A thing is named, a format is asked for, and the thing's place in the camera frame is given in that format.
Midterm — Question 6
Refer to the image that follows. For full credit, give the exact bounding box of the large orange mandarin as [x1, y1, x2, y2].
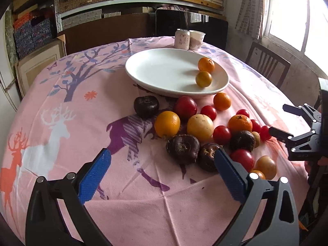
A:
[227, 114, 252, 133]

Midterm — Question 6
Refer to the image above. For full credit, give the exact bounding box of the small red tomato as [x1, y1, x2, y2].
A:
[251, 119, 262, 133]
[236, 109, 250, 118]
[200, 105, 217, 121]

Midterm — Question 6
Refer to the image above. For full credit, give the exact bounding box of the white metal shelf unit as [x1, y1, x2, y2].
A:
[54, 0, 226, 32]

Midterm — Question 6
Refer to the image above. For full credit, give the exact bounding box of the pale yellow round fruit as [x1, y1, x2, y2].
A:
[187, 114, 214, 143]

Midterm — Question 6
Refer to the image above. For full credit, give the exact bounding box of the white oval plate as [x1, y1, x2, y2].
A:
[125, 48, 230, 99]

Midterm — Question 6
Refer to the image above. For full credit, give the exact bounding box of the framed picture leaning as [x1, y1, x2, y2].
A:
[15, 34, 66, 97]

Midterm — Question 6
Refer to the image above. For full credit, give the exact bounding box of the small orange citrus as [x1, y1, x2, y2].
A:
[251, 169, 266, 180]

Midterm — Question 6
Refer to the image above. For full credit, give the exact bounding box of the orange beside plate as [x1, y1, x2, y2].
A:
[213, 92, 231, 111]

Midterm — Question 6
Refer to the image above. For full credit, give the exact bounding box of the red cherry tomato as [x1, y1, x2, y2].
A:
[260, 125, 272, 142]

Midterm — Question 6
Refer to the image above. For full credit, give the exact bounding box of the small tan fruit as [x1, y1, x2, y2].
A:
[251, 132, 261, 148]

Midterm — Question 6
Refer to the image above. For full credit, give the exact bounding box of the dark purple wrinkled fruit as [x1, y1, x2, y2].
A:
[166, 134, 201, 165]

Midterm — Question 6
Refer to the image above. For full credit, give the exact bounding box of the white drink can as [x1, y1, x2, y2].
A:
[174, 29, 190, 51]

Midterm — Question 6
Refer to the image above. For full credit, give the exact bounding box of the pink deer print tablecloth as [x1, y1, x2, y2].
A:
[0, 35, 312, 246]

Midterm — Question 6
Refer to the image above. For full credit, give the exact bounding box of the white paper cup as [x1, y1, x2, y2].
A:
[189, 30, 206, 51]

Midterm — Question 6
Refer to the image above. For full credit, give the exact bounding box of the dark brown fruit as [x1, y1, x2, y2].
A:
[229, 131, 256, 152]

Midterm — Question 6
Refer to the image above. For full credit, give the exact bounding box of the small orange on plate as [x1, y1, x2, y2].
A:
[198, 57, 215, 74]

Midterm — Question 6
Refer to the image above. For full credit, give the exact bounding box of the small yellow-orange citrus on plate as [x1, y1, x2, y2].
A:
[195, 71, 212, 88]

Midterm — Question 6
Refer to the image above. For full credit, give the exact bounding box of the dark red plum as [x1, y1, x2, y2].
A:
[173, 96, 197, 119]

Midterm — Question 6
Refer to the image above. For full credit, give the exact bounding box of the dark wooden chair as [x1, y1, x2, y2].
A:
[245, 41, 291, 89]

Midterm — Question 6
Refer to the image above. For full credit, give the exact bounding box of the dark purple mangosteen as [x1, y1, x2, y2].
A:
[133, 96, 159, 119]

